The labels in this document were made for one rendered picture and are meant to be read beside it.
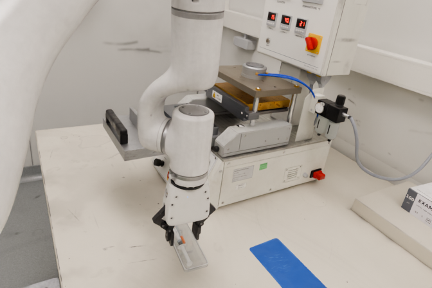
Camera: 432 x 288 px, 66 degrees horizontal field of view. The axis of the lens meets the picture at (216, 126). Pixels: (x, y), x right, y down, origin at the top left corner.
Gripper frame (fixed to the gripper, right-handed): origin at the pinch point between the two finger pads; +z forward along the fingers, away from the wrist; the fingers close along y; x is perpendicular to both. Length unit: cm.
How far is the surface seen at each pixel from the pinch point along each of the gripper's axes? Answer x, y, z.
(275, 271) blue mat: -11.4, 20.4, 7.8
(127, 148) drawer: 18.2, -9.5, -14.5
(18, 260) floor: 91, -49, 82
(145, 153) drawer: 17.5, -5.1, -12.9
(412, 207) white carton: -9, 71, 1
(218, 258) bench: -3.2, 8.6, 7.7
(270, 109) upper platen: 23.0, 35.4, -20.2
